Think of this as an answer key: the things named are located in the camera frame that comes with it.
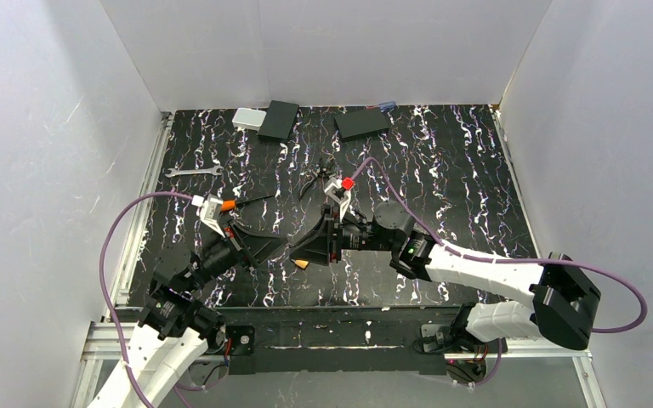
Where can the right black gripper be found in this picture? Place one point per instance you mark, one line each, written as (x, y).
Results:
(332, 240)

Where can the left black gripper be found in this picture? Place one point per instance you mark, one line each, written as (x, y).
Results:
(240, 244)

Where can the brass padlock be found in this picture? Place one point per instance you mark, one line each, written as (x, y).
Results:
(301, 264)

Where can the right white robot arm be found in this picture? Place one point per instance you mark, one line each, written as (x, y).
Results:
(550, 299)

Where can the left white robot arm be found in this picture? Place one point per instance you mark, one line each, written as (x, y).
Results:
(174, 327)

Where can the silver open-end wrench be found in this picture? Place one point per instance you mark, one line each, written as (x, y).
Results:
(174, 172)

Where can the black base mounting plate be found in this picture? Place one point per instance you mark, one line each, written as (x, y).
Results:
(331, 339)

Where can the black box right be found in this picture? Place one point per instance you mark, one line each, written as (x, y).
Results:
(361, 124)

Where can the black box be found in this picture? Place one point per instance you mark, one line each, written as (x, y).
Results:
(361, 124)
(279, 121)

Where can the black box left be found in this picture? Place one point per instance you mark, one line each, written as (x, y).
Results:
(279, 121)

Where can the white rectangular box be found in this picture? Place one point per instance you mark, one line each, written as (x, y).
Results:
(249, 119)

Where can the blue transparent small item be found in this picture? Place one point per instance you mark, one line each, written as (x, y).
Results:
(385, 106)

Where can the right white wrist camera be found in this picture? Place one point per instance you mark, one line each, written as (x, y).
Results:
(339, 190)

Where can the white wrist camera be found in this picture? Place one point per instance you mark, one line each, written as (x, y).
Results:
(339, 190)
(209, 210)

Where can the orange handled screwdriver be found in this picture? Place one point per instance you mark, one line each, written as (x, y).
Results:
(233, 204)

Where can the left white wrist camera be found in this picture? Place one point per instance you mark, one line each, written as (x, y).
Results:
(209, 210)

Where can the black handled pliers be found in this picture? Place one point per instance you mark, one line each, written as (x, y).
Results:
(323, 171)

